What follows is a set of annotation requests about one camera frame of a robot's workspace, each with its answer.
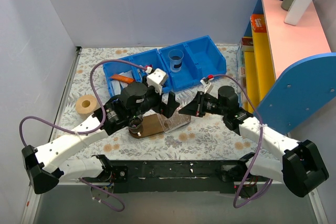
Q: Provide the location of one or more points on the floral table mat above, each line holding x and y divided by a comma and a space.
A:
203, 138

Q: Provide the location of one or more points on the orange toothpaste tube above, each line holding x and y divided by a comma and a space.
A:
121, 78

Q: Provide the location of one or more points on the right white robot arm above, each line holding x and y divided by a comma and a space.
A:
298, 165

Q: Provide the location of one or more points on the blue pink shelf unit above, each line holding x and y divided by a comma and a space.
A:
295, 67

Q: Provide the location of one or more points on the clear textured acrylic holder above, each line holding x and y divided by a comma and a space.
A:
174, 122

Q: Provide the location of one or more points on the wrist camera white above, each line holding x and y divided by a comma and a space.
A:
157, 80
206, 82

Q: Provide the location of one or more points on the left blue divided bin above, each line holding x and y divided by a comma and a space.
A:
150, 58

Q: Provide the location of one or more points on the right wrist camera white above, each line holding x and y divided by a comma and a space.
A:
206, 82

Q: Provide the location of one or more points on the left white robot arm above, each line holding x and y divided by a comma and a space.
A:
42, 163

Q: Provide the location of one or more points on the orange snack box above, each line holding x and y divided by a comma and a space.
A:
258, 24

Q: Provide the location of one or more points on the sponge package box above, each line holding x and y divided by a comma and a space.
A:
246, 45

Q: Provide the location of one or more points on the right blue divided bin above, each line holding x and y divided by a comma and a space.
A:
201, 57

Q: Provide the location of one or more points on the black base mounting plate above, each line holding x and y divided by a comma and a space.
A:
172, 176

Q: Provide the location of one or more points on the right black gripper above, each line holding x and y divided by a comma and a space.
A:
199, 104

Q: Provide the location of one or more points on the blue divided bin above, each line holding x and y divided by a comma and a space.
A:
150, 58
201, 57

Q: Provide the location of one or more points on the dark smoked plastic cup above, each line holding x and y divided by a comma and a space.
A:
135, 126

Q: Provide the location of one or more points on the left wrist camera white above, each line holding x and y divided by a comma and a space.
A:
157, 80

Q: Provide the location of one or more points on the clear plastic cup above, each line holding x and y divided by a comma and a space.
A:
176, 57

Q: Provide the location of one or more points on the oval wooden tray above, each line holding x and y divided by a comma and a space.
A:
151, 126

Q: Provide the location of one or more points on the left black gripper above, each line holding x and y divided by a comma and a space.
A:
164, 104

